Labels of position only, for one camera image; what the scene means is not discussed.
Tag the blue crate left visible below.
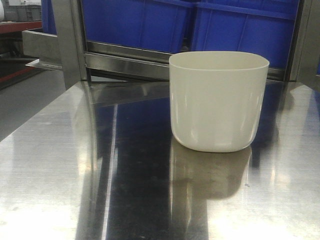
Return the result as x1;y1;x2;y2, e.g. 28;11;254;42
82;0;193;54

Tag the blue crate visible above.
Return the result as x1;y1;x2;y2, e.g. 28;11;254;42
190;0;299;69
82;0;193;54

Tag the blue crate right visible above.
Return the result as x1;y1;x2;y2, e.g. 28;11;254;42
190;0;299;69

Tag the steel shelf front rail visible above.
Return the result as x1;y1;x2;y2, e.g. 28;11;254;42
84;41;286;82

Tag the steel shelf upright post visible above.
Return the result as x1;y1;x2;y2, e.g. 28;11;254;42
52;0;88;89

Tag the red metal workbench frame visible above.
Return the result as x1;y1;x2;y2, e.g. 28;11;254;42
0;20;42;88

